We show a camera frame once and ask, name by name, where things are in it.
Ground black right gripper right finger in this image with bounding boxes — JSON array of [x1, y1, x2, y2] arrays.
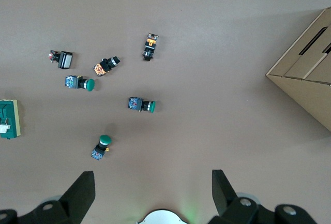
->
[[208, 169, 318, 224]]

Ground black knob orange block switch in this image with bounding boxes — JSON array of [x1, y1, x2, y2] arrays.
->
[[93, 56, 121, 77]]

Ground green load switch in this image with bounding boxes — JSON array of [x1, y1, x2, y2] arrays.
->
[[0, 99, 21, 140]]

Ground black red switch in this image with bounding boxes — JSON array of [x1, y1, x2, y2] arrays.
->
[[48, 50, 73, 69]]

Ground green mushroom push button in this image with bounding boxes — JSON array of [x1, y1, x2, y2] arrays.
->
[[128, 96, 157, 114], [64, 75, 96, 92], [90, 135, 112, 161]]

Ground brown cardboard box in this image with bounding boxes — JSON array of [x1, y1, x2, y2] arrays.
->
[[265, 6, 331, 132]]

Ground black selector switch orange block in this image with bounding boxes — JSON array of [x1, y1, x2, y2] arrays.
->
[[141, 33, 159, 62]]

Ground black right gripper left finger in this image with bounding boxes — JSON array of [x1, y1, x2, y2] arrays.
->
[[0, 171, 96, 224]]

